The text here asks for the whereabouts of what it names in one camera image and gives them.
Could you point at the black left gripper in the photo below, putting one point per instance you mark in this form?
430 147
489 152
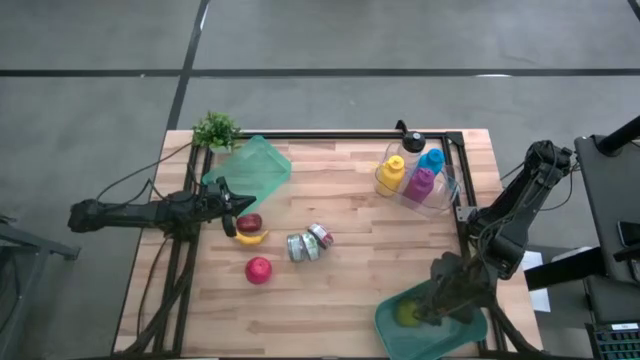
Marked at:
216 205

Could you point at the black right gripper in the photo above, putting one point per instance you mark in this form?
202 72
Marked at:
462 290

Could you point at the green apple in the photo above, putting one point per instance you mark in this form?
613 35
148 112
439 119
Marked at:
406 314

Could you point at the bright red round toy fruit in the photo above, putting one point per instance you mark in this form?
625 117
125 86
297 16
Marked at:
258 270

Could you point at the purple plastic bottle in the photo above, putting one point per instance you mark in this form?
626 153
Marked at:
419 185

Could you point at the yellow plastic bottle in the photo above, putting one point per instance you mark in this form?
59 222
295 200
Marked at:
391 175

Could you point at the blue plastic bottle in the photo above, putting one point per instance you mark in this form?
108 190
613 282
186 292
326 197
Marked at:
431 161

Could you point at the clear bottle with black cap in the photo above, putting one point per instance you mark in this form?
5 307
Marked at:
414 142

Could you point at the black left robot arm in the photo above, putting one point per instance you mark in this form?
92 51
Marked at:
125 217

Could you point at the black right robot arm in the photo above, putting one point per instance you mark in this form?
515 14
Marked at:
520 200

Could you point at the dark red toy apple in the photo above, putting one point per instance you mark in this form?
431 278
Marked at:
248 223

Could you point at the yellow toy banana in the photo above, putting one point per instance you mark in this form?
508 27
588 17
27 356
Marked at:
247 239

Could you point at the translucent light green bin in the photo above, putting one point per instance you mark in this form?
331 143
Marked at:
255 167

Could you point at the small green potted plant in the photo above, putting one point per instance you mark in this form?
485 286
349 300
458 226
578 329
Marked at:
215 130

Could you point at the tin can with green label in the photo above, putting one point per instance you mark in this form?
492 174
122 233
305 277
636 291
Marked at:
311 246

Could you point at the tin can with red label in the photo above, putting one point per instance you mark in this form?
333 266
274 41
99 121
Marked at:
322 235

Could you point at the white paper sheet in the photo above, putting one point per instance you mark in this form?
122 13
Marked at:
535 285

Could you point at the clear plastic bin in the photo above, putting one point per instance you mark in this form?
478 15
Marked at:
447 197

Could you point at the black stand leg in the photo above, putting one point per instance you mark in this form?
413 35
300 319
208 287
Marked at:
565 270

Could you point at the backlit keyboard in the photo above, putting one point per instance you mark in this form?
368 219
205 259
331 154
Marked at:
617 342

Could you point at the grey metal stand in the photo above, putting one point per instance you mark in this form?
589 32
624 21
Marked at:
30 245

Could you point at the black smartphone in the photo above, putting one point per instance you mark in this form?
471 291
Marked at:
629 233

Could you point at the silver frame bracket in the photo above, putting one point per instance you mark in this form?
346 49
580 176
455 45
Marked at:
462 214

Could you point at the black camera stand pole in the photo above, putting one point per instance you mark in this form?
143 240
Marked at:
620 135

